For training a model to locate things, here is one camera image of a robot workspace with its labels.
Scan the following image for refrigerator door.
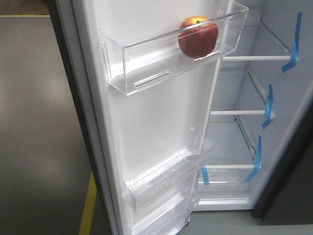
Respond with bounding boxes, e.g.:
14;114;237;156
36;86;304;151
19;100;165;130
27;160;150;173
47;0;250;235

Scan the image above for red yellow apple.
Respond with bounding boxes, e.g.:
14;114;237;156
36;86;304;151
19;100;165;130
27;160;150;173
178;23;219;59

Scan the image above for upper clear door bin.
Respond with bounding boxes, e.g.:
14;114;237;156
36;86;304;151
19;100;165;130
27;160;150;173
101;0;249;95

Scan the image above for clear door bin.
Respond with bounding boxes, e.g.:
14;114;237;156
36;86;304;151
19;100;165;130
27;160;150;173
101;0;249;95
122;128;213;212
128;181;200;235

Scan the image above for middle clear door bin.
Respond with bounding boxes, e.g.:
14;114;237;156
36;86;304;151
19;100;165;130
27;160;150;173
122;128;213;212

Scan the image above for clear crisper drawer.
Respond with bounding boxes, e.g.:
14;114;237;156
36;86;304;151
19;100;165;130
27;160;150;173
198;167;252;199

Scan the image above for lower clear door bin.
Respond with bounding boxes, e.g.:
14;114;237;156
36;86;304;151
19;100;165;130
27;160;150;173
128;181;200;235

